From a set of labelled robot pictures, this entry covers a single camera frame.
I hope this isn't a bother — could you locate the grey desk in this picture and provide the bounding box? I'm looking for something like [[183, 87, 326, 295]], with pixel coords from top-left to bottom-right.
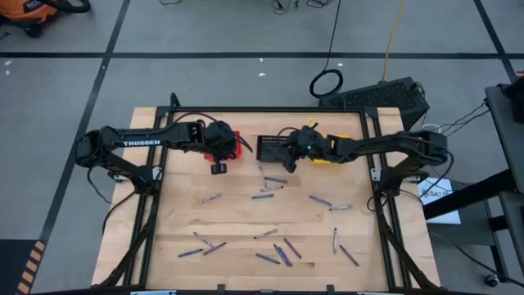
[[422, 71, 524, 288]]

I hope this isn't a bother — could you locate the yellow hanging cable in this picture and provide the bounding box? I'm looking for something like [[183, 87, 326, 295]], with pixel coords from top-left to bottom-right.
[[382, 0, 407, 82]]

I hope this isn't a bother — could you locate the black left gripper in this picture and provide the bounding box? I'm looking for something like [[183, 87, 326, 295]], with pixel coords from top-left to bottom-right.
[[202, 120, 241, 175]]

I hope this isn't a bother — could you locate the black coiled cable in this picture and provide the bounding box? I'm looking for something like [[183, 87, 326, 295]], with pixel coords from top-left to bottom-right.
[[309, 0, 345, 99]]

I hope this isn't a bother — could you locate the orange shop vacuum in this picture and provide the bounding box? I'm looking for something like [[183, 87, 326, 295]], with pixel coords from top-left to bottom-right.
[[0, 0, 92, 39]]

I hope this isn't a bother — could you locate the black box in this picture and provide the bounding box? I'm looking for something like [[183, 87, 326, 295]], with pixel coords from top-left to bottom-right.
[[506, 75, 524, 112]]

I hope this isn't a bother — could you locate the white paper sign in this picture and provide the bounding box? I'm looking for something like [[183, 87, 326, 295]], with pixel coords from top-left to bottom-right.
[[417, 177, 463, 225]]

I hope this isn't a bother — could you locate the black plastic basket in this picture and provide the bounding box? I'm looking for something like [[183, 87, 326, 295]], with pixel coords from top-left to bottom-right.
[[256, 134, 296, 163]]

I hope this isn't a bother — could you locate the red plastic basket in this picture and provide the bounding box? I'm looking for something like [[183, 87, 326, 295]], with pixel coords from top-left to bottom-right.
[[203, 130, 242, 163]]

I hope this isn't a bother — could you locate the black perforated computer case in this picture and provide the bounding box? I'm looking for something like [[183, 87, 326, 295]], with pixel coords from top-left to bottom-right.
[[318, 76, 431, 133]]

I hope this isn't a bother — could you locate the yellow plastic basket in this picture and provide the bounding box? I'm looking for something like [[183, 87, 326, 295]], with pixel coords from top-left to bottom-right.
[[311, 134, 352, 165]]

